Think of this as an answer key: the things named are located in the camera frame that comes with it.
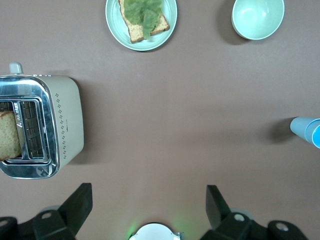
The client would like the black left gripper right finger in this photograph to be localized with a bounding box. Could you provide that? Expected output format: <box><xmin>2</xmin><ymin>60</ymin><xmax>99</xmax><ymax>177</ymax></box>
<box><xmin>199</xmin><ymin>184</ymin><xmax>310</xmax><ymax>240</ymax></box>

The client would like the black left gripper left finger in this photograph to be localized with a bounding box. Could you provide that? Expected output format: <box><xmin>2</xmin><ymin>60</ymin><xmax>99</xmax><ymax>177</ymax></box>
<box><xmin>0</xmin><ymin>182</ymin><xmax>94</xmax><ymax>240</ymax></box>

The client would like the brown bread slice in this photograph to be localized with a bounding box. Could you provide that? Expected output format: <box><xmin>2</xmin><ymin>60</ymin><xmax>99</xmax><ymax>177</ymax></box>
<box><xmin>0</xmin><ymin>110</ymin><xmax>23</xmax><ymax>162</ymax></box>

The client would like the beige and chrome toaster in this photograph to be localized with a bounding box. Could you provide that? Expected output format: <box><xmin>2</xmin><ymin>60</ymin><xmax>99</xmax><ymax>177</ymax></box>
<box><xmin>0</xmin><ymin>62</ymin><xmax>85</xmax><ymax>180</ymax></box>

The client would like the brown table cover sheet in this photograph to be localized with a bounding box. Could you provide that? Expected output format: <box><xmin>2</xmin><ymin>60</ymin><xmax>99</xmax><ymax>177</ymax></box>
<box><xmin>0</xmin><ymin>0</ymin><xmax>320</xmax><ymax>240</ymax></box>

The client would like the toast slice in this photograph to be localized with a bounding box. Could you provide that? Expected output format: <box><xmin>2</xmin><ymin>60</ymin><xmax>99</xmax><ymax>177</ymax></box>
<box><xmin>118</xmin><ymin>0</ymin><xmax>171</xmax><ymax>44</ymax></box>

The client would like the pale green bowl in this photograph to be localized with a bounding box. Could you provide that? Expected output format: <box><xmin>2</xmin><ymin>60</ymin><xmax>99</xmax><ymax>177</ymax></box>
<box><xmin>231</xmin><ymin>0</ymin><xmax>286</xmax><ymax>41</ymax></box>

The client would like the pale green plate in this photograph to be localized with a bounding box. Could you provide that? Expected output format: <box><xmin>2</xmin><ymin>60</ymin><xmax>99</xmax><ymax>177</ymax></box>
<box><xmin>105</xmin><ymin>0</ymin><xmax>178</xmax><ymax>52</ymax></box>

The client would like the green lettuce leaf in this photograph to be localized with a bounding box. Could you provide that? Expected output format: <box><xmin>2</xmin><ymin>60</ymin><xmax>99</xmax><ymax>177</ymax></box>
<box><xmin>123</xmin><ymin>0</ymin><xmax>164</xmax><ymax>41</ymax></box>

